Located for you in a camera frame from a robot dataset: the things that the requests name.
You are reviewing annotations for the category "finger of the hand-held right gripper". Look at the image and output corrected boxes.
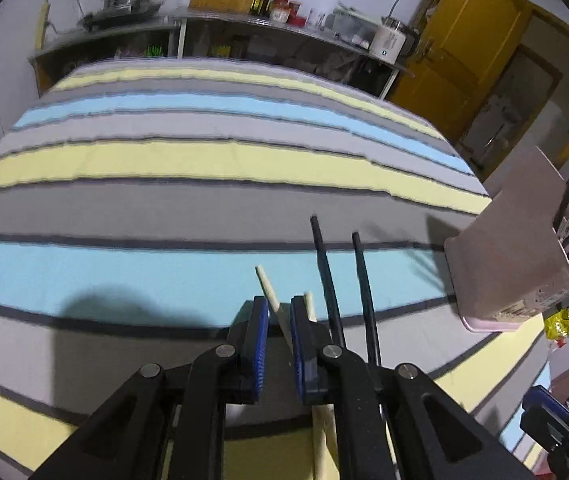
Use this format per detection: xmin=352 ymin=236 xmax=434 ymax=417
xmin=520 ymin=385 xmax=569 ymax=445

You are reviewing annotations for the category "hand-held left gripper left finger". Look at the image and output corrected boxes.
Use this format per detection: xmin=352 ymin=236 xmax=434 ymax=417
xmin=29 ymin=296 xmax=270 ymax=480

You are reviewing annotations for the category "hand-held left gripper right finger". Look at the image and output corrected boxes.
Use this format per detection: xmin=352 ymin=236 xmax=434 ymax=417
xmin=289 ymin=295 xmax=536 ymax=480

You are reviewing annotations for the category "pink utensil basket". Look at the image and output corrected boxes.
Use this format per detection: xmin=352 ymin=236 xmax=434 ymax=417
xmin=443 ymin=146 xmax=569 ymax=334

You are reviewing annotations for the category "yellow snack packet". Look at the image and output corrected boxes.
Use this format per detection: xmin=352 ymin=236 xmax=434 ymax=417
xmin=543 ymin=306 xmax=569 ymax=350

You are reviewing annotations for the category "striped tablecloth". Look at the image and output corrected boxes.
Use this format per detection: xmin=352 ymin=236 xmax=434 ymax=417
xmin=0 ymin=55 xmax=556 ymax=480

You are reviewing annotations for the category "long steel counter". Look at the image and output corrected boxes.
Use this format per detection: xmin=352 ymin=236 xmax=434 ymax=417
xmin=169 ymin=5 xmax=416 ymax=102

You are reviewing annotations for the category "brown framed doorway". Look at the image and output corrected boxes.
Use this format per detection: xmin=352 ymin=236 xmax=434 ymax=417
xmin=457 ymin=44 xmax=564 ymax=177

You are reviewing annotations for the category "clear water pitcher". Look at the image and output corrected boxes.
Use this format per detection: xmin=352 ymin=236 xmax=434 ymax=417
xmin=331 ymin=2 xmax=384 ymax=47

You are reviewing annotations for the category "low steel counter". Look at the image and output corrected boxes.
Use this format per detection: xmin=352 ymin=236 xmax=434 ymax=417
xmin=28 ymin=15 xmax=186 ymax=97

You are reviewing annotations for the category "black gas stove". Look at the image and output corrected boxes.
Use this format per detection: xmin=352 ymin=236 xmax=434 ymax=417
xmin=81 ymin=2 xmax=164 ymax=30

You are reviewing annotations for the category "yellow wooden door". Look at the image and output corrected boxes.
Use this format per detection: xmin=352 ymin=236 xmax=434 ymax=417
xmin=388 ymin=0 xmax=533 ymax=137

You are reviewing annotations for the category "metal door handle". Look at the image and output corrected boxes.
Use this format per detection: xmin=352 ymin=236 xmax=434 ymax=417
xmin=413 ymin=37 xmax=438 ymax=65

